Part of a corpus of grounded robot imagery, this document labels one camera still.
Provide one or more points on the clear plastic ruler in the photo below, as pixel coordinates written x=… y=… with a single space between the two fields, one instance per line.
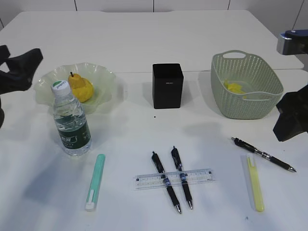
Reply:
x=151 y=181

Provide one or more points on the black gel pen middle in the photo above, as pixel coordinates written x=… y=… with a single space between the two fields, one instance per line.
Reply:
x=178 y=165

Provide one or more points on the yellow pear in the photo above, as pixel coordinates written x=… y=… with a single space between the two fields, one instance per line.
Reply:
x=81 y=88

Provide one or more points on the yellow waste paper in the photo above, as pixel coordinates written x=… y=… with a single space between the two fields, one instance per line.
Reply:
x=236 y=89

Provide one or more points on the clear water bottle green label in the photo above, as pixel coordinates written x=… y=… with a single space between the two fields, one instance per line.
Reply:
x=70 y=119

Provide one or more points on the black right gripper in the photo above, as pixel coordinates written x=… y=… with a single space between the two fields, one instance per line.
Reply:
x=293 y=118

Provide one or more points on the teal pen in sleeve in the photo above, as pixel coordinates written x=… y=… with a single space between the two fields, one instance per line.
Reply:
x=94 y=188

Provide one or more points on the green plastic woven basket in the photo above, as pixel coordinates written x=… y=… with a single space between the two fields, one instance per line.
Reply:
x=264 y=88

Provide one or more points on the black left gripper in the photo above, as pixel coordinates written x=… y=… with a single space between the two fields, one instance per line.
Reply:
x=21 y=71

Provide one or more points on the green wavy glass plate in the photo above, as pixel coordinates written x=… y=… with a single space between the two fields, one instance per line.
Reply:
x=102 y=79

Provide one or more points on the black square pen holder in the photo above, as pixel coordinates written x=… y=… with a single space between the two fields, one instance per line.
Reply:
x=167 y=85

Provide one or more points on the black gel pen right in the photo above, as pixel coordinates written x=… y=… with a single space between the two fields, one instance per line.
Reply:
x=263 y=154

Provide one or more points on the yellow pen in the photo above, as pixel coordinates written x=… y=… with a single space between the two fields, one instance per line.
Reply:
x=255 y=185

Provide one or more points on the black gel pen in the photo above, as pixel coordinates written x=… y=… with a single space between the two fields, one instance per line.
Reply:
x=263 y=154
x=178 y=165
x=166 y=181

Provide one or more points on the black gel pen left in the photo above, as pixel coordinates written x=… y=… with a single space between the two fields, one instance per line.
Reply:
x=166 y=181

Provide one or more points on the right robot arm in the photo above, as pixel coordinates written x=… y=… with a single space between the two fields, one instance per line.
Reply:
x=293 y=42

